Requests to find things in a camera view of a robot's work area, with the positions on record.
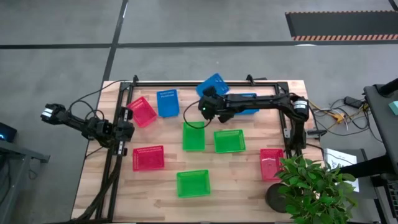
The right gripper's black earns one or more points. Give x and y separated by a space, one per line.
210 107

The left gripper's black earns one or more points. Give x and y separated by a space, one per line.
125 130

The green plastic basket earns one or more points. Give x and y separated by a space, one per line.
193 184
229 141
193 138

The blue plastic basket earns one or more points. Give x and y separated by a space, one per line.
168 104
214 82
248 111

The red plastic basket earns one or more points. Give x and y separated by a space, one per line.
270 165
148 158
142 112

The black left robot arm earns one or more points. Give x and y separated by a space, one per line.
93 127

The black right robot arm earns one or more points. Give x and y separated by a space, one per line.
264 100

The black plant pot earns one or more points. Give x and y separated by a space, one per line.
273 199

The black connector box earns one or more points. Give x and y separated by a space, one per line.
315 132

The grey side table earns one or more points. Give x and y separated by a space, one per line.
12 152

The black device with blue light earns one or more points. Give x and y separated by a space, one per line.
7 130

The green leafy plant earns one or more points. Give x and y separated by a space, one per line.
314 186

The yellow plug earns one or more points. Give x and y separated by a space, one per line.
339 118

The white cardboard box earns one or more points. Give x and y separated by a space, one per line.
337 158

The black power adapter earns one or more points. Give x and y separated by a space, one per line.
353 101

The black hazard-striped floor mat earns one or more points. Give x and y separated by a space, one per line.
342 25

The black desk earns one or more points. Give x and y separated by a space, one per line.
385 130

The teal block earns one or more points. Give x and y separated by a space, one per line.
394 108

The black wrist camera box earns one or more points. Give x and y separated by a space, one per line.
210 91

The black aluminium frame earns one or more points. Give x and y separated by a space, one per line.
174 84

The silver metal bracket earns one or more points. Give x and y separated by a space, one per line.
286 133

